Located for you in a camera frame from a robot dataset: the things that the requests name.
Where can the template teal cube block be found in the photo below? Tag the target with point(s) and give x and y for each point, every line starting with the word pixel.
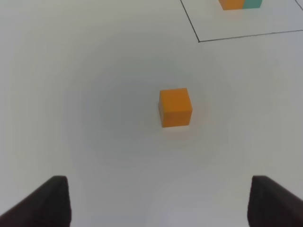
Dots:
pixel 252 4

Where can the template orange cube block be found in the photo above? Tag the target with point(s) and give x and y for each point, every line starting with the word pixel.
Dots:
pixel 231 4

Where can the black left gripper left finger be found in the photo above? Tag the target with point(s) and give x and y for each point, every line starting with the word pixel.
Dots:
pixel 48 206

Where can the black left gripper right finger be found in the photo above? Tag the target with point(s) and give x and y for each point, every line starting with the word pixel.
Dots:
pixel 272 205

